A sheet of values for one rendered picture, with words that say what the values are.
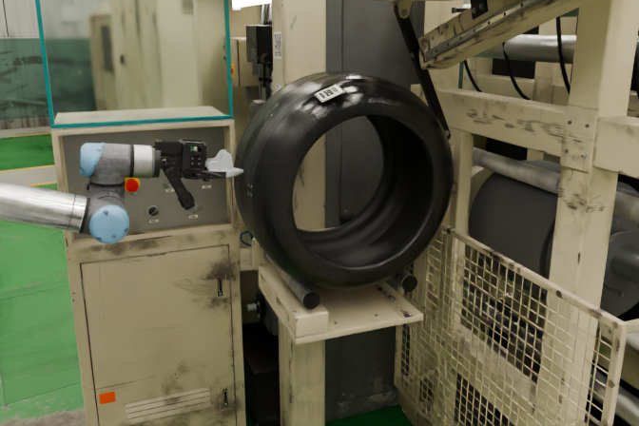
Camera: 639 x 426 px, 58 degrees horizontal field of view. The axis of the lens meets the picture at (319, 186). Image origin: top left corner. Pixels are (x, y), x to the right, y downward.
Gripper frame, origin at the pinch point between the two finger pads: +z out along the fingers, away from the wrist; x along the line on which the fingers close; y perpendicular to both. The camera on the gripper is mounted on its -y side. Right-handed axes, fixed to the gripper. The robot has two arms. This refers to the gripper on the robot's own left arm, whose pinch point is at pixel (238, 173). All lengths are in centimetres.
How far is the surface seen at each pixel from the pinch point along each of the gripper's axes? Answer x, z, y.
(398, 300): -1, 50, -36
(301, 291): -7.4, 17.2, -28.3
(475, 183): 45, 105, -11
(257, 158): -6.0, 2.8, 5.2
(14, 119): 902, -141, -125
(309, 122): -11.2, 12.8, 15.1
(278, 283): 9.8, 16.7, -33.6
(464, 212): 21, 84, -15
